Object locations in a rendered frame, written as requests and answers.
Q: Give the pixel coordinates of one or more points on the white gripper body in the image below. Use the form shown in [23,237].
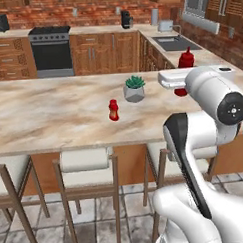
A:
[171,79]

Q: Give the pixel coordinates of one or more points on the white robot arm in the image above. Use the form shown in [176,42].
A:
[205,89]

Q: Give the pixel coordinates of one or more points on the small red ketchup bottle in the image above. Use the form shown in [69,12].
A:
[113,111]

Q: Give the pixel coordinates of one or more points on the large red squeeze bottle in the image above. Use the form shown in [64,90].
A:
[186,60]

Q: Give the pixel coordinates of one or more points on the wooden base cupboards under sink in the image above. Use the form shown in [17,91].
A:
[150,58]

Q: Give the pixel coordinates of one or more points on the dark grey sink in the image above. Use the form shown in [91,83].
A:
[176,43]

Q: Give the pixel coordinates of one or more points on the green plant in grey pot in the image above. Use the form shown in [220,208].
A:
[134,91]

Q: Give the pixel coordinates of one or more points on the steel tap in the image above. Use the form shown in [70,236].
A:
[178,28]

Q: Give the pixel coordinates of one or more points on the white toaster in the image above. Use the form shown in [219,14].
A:
[165,25]

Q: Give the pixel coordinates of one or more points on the grey cylindrical canister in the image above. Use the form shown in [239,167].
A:
[154,17]

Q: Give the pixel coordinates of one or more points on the wooden base cupboards beside oven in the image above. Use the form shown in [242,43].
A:
[105,54]

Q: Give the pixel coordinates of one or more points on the black coffee machine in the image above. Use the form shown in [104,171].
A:
[126,19]

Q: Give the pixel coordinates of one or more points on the white framed window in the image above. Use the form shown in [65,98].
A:
[198,6]

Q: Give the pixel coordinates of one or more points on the white cushioned wooden stool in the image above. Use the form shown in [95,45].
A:
[12,175]
[162,165]
[85,168]

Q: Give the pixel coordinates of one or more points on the black and steel oven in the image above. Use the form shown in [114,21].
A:
[51,53]

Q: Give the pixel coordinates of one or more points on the wooden drawer unit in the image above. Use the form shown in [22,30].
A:
[9,60]

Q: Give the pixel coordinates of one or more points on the grey wall socket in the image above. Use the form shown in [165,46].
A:
[118,10]
[75,12]
[231,32]

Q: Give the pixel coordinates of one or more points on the wooden wall cupboards beside window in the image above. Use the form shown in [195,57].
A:
[226,5]

